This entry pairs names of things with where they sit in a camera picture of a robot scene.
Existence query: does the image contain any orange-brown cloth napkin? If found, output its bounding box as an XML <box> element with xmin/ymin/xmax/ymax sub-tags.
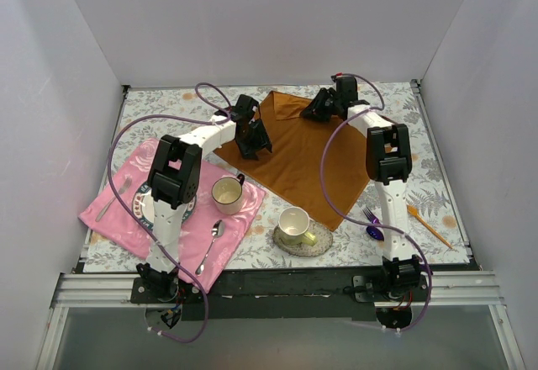
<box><xmin>215</xmin><ymin>92</ymin><xmax>370</xmax><ymax>231</ymax></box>

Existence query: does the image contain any purple fork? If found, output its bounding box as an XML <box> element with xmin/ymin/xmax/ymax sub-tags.
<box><xmin>362</xmin><ymin>207</ymin><xmax>380</xmax><ymax>224</ymax></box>

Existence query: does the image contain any orange plastic utensil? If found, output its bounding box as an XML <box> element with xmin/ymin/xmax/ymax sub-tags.
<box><xmin>407</xmin><ymin>205</ymin><xmax>453</xmax><ymax>250</ymax></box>

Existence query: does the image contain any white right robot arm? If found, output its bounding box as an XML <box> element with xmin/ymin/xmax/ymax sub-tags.
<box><xmin>300</xmin><ymin>73</ymin><xmax>421</xmax><ymax>301</ymax></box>

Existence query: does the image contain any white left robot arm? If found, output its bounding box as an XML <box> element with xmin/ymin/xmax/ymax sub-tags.
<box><xmin>136</xmin><ymin>94</ymin><xmax>272</xmax><ymax>303</ymax></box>

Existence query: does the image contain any pink floral placemat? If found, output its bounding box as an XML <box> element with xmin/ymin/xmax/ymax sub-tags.
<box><xmin>79</xmin><ymin>138</ymin><xmax>266</xmax><ymax>291</ymax></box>

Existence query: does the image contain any pale green teacup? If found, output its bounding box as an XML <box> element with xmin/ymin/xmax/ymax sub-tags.
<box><xmin>278</xmin><ymin>207</ymin><xmax>317</xmax><ymax>246</ymax></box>

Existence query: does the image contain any silver spoon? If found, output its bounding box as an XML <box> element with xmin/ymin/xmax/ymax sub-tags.
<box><xmin>195</xmin><ymin>219</ymin><xmax>225</xmax><ymax>276</ymax></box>

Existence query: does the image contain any woven round saucer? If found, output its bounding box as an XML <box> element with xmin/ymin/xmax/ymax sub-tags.
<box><xmin>272</xmin><ymin>221</ymin><xmax>333</xmax><ymax>257</ymax></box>

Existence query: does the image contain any white plate green rim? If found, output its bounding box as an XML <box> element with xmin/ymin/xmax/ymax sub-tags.
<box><xmin>132</xmin><ymin>180</ymin><xmax>198</xmax><ymax>233</ymax></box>

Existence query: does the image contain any silver fork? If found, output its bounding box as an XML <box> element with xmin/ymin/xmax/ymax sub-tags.
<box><xmin>95</xmin><ymin>177</ymin><xmax>132</xmax><ymax>222</ymax></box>

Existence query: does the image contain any floral patterned tablecloth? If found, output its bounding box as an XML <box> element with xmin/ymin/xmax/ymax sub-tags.
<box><xmin>80</xmin><ymin>83</ymin><xmax>470</xmax><ymax>286</ymax></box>

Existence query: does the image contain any purple spoon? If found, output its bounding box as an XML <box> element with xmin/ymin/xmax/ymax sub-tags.
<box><xmin>366</xmin><ymin>225</ymin><xmax>384</xmax><ymax>241</ymax></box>

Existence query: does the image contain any cream mug black handle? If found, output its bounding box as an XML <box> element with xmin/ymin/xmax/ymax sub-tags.
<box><xmin>211</xmin><ymin>173</ymin><xmax>245</xmax><ymax>215</ymax></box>

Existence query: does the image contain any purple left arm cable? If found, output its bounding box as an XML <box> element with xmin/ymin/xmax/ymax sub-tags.
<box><xmin>107</xmin><ymin>82</ymin><xmax>235</xmax><ymax>342</ymax></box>

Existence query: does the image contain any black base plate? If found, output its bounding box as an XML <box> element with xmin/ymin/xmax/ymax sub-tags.
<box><xmin>129</xmin><ymin>266</ymin><xmax>427</xmax><ymax>321</ymax></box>

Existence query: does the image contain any aluminium frame rail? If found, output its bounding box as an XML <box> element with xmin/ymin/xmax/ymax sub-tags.
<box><xmin>37</xmin><ymin>267</ymin><xmax>525</xmax><ymax>369</ymax></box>

